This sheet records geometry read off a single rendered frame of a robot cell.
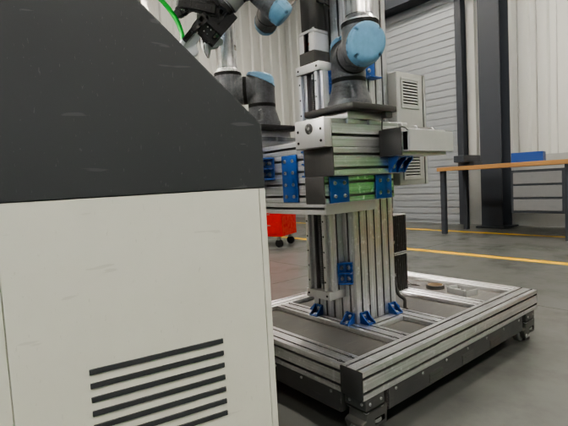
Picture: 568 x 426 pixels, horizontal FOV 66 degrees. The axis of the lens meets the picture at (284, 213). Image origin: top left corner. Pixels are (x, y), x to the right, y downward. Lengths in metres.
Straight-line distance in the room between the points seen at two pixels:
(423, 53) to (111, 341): 7.46
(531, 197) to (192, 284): 5.03
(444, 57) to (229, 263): 6.99
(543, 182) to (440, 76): 2.87
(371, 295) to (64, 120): 1.31
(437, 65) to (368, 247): 6.26
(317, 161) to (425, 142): 0.37
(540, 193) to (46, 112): 5.27
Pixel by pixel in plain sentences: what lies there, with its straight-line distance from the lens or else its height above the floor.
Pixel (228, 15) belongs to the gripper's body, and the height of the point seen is 1.30.
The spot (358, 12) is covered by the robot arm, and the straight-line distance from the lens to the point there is 1.46.
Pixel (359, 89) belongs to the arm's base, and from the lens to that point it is 1.52.
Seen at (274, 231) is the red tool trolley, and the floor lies 0.21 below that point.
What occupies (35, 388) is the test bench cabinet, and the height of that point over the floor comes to 0.42.
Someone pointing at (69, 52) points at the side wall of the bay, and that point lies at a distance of 1.04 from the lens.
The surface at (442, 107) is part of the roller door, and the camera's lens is 7.72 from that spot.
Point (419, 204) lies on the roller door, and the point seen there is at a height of 0.31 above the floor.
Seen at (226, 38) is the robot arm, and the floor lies 1.41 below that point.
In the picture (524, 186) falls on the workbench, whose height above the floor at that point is 0.61.
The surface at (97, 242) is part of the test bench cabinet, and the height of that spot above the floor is 0.70.
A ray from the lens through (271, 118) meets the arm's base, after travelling 1.87.
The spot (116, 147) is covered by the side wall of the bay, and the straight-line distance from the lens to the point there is 1.01.
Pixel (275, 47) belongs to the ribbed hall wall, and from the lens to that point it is 10.42.
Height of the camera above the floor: 0.80
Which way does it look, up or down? 4 degrees down
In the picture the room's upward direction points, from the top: 3 degrees counter-clockwise
